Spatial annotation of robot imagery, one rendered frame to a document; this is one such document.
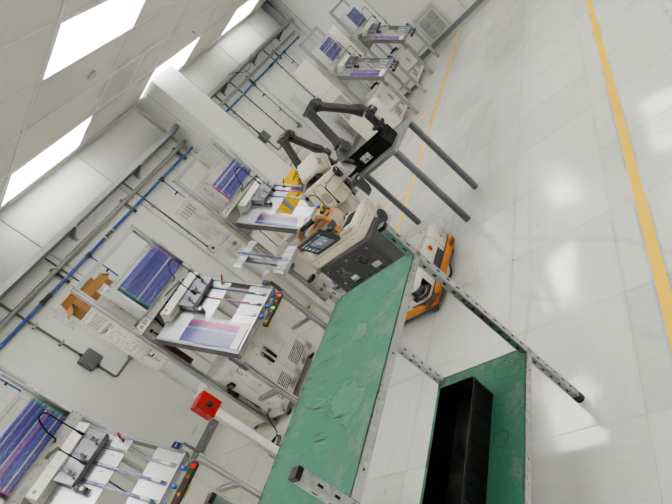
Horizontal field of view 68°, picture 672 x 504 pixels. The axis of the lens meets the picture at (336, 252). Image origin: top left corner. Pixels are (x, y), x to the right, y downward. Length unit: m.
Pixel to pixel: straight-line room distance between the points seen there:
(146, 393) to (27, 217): 2.16
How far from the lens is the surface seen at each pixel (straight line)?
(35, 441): 3.69
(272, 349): 4.31
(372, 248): 3.16
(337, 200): 3.43
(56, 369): 5.41
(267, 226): 4.79
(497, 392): 2.02
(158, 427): 5.53
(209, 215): 5.03
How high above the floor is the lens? 1.61
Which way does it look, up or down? 16 degrees down
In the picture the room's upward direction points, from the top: 51 degrees counter-clockwise
